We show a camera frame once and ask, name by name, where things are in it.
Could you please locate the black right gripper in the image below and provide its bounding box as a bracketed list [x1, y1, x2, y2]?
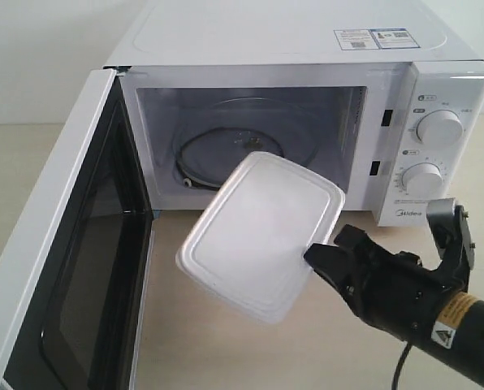
[304, 224, 469, 349]

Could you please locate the white lidded plastic container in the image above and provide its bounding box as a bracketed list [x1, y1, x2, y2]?
[175, 152, 345, 323]

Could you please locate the white microwave door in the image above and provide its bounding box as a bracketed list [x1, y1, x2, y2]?
[0, 67, 154, 389]

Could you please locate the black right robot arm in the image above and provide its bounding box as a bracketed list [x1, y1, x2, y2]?
[304, 225, 484, 387]

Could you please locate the white microwave oven body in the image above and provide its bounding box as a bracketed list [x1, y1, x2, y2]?
[106, 1, 484, 227]

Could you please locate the lower white timer knob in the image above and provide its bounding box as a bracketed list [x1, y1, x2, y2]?
[401, 162, 444, 197]

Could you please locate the upper white control knob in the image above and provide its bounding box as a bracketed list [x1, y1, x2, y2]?
[416, 110, 464, 149]

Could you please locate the glass turntable plate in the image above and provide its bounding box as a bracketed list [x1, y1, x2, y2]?
[174, 97, 321, 191]

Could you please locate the white and blue label sticker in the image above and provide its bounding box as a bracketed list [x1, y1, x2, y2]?
[334, 28, 420, 51]

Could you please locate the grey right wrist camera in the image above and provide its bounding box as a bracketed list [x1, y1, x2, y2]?
[426, 198, 476, 293]

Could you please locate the black turntable roller ring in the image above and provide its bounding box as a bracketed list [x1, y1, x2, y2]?
[179, 128, 323, 191]

